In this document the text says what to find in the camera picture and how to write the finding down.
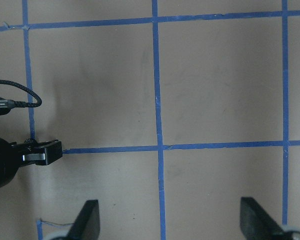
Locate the braided black usb cable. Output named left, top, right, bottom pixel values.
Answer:
left=0, top=78, right=43, bottom=118

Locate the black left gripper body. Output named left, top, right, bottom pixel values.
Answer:
left=0, top=138, right=63, bottom=188

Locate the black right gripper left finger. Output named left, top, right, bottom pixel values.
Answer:
left=65, top=199, right=101, bottom=240

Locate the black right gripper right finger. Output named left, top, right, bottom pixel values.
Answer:
left=239, top=197, right=290, bottom=240

